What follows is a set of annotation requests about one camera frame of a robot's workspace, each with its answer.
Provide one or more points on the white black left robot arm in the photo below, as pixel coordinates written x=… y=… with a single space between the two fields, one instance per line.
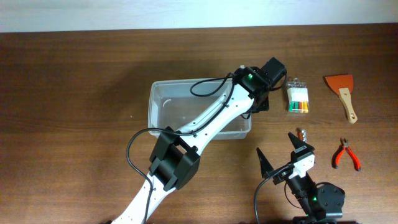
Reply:
x=176 y=155

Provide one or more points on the orange scraper wooden handle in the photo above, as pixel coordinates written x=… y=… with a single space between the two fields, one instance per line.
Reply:
x=343 y=86

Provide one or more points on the orange socket bit rail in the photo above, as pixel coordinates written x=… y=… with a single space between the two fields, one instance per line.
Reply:
x=302 y=133

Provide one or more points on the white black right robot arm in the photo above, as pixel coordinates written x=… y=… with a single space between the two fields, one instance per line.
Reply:
x=322 y=202

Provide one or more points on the clear plastic container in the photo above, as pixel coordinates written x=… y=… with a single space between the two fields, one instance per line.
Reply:
x=172 y=104

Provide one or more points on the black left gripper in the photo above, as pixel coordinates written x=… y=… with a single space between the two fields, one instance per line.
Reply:
x=265 y=106

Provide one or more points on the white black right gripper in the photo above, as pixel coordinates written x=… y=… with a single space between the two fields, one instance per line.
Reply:
x=266 y=167

